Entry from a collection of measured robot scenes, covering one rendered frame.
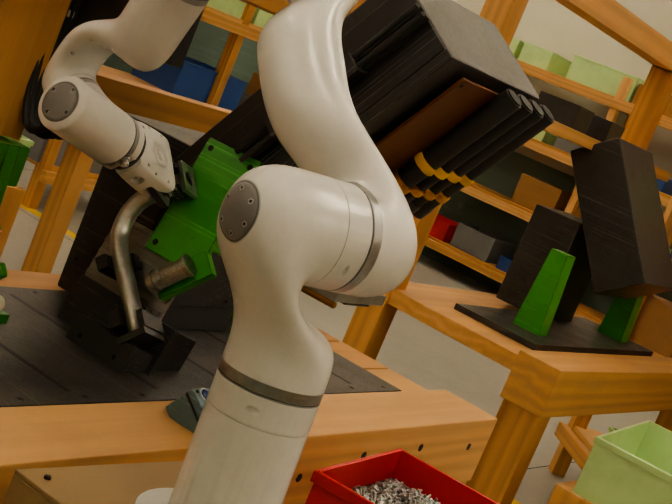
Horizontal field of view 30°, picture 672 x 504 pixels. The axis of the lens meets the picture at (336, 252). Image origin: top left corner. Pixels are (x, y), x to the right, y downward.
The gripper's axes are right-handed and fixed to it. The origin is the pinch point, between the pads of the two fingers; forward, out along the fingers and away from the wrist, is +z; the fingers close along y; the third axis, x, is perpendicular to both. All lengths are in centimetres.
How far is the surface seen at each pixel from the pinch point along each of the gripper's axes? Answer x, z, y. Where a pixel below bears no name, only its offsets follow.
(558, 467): 37, 440, 38
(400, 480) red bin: -16, 34, -49
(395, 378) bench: -2, 88, -13
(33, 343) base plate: 22.7, -10.3, -23.5
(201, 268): -1.0, 2.4, -15.1
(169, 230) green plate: 3.7, 2.7, -6.4
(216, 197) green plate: -5.6, 2.7, -3.9
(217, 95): 191, 466, 333
